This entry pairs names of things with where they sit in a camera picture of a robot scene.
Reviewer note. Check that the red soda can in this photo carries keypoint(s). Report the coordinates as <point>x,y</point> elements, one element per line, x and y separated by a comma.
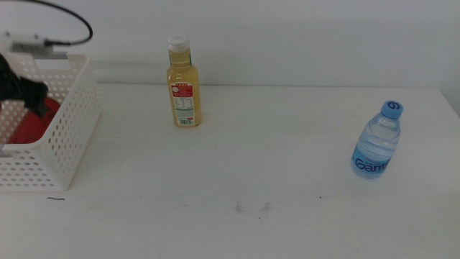
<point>32,129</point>

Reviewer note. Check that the yellow juice bottle white cap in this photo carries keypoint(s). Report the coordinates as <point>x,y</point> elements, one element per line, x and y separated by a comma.
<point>183,79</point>

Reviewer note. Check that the clear water bottle blue label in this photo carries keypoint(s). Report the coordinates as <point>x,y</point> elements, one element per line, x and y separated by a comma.
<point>375,144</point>

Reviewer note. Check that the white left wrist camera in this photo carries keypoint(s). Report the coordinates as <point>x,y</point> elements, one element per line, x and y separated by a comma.
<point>25,41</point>

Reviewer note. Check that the white perforated plastic basket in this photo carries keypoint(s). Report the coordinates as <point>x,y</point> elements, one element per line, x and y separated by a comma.
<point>72,144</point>

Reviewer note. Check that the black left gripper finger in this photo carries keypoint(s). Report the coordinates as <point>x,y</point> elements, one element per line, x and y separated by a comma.
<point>36,97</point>

